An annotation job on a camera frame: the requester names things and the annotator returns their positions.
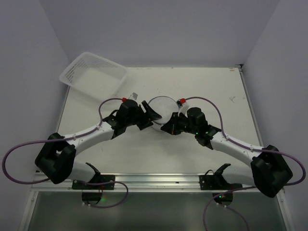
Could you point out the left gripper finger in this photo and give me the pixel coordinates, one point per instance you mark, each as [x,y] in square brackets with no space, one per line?
[144,123]
[150,112]

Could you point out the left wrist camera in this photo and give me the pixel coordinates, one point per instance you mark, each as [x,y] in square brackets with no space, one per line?
[133,96]

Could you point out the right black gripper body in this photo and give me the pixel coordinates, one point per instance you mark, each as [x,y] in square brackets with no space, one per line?
[176,123]

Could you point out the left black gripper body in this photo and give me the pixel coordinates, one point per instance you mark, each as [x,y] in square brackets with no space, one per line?
[143,117]

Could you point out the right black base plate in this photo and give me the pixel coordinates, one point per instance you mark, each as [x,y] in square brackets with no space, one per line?
[215,181]

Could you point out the aluminium mounting rail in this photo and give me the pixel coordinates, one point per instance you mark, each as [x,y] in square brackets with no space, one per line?
[138,183]

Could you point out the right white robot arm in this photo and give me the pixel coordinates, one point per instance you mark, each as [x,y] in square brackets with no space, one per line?
[270,172]

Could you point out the white plastic basket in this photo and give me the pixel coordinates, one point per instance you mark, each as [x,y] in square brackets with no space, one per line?
[94,76]

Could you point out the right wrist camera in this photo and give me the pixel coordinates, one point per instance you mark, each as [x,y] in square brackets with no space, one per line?
[183,106]

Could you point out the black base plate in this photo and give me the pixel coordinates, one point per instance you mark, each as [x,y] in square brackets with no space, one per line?
[99,182]
[215,181]

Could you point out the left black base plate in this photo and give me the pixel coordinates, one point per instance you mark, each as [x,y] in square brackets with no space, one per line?
[99,182]

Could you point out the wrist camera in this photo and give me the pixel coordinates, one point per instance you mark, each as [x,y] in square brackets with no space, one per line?
[133,96]
[183,106]

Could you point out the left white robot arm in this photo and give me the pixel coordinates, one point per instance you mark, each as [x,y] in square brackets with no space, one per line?
[57,157]

